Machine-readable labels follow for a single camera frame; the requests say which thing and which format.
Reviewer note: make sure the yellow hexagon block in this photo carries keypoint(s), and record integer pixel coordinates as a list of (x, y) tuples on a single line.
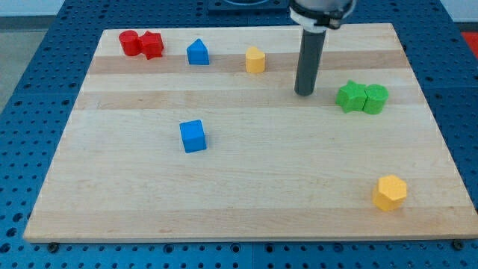
[(389, 193)]

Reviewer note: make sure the red star block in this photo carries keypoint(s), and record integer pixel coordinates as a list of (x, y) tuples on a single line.
[(152, 45)]

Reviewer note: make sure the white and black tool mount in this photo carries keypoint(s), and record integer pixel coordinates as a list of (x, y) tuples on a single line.
[(316, 16)]

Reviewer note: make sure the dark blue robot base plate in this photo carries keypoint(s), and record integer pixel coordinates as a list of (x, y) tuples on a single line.
[(233, 6)]

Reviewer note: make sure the green star block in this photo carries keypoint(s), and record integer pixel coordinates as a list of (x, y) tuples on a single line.
[(351, 97)]

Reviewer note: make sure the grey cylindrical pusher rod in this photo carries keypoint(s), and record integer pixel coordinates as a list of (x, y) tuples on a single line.
[(308, 62)]

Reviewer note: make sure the wooden board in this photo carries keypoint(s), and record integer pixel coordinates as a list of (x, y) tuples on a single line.
[(278, 166)]

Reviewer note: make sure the red cylinder block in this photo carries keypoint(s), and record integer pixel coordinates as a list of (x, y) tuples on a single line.
[(130, 43)]

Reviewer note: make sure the blue cube block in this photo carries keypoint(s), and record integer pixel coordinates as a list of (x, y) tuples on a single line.
[(193, 136)]

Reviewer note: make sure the yellow heart block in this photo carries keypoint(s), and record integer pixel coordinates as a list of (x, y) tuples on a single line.
[(255, 60)]

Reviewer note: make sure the blue triangle block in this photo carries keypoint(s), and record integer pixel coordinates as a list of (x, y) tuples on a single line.
[(197, 53)]

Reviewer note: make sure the green cylinder block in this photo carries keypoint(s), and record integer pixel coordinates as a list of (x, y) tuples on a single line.
[(377, 95)]

